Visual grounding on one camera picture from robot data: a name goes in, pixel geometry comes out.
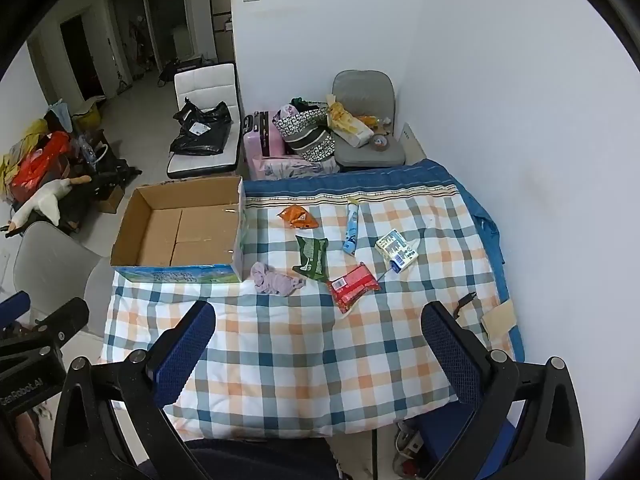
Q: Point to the open cardboard box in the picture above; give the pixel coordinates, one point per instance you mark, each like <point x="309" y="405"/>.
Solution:
<point x="183" y="232"/>

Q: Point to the light grey plastic chair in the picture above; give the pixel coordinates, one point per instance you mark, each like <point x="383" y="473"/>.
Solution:
<point x="51" y="267"/>

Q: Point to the white leather chair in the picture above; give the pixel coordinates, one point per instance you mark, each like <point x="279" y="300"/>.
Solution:
<point x="206" y="86"/>

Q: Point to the tape roll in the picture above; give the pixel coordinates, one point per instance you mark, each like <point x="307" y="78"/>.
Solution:
<point x="380" y="142"/>

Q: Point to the pink cloth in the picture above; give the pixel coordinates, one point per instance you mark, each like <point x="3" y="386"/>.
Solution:
<point x="270" y="282"/>

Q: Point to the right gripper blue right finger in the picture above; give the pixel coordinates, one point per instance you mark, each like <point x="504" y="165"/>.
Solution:
<point x="462" y="357"/>

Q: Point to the white power strip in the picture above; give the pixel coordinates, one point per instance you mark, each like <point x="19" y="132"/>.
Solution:
<point x="408" y="441"/>

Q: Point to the black plastic bag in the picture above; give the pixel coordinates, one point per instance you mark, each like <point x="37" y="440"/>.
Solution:
<point x="202" y="132"/>

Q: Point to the long blue snack packet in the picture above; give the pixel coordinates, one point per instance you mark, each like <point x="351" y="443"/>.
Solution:
<point x="351" y="232"/>

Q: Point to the black white patterned bag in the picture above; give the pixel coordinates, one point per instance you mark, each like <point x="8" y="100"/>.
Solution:
<point x="307" y="133"/>

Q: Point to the green snack bag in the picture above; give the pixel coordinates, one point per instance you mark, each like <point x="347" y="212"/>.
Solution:
<point x="312" y="258"/>

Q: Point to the grey fabric chair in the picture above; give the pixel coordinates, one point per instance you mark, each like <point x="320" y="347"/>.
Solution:
<point x="368" y="95"/>

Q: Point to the white goose plush toy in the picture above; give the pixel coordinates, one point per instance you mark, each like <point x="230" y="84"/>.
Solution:
<point x="45" y="202"/>

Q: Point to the red plastic bag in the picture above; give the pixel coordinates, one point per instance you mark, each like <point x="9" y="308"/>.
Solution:
<point x="42" y="163"/>

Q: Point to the yellow blue milk carton box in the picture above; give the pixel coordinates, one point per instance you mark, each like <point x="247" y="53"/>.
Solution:
<point x="397" y="252"/>

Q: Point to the white board against wall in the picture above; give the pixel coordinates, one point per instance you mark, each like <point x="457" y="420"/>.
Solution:
<point x="414" y="152"/>

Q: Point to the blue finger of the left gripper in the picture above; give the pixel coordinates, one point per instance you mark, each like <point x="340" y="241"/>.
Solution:
<point x="60" y="326"/>
<point x="13" y="308"/>

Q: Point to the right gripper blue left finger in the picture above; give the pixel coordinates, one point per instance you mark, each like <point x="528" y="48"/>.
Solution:
<point x="174" y="355"/>

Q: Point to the yellow cloth pile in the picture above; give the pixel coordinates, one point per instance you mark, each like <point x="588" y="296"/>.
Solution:
<point x="11" y="161"/>

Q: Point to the pink suitcase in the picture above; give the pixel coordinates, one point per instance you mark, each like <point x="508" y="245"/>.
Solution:
<point x="261" y="140"/>

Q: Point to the plaid checkered quilt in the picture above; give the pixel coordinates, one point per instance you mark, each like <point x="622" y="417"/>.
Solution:
<point x="223" y="401"/>

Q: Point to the red snack bag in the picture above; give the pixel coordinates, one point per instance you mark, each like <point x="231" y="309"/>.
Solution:
<point x="347" y="289"/>

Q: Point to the orange snack bag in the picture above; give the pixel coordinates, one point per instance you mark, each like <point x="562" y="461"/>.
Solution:
<point x="298" y="217"/>

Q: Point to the floral pink fabric bag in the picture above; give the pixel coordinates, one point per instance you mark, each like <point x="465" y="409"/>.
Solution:
<point x="289" y="167"/>

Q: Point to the small brown cardboard piece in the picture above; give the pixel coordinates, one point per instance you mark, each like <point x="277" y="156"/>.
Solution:
<point x="500" y="320"/>

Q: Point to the yellow white snack bag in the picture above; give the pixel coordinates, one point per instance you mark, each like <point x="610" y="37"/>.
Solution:
<point x="349" y="128"/>

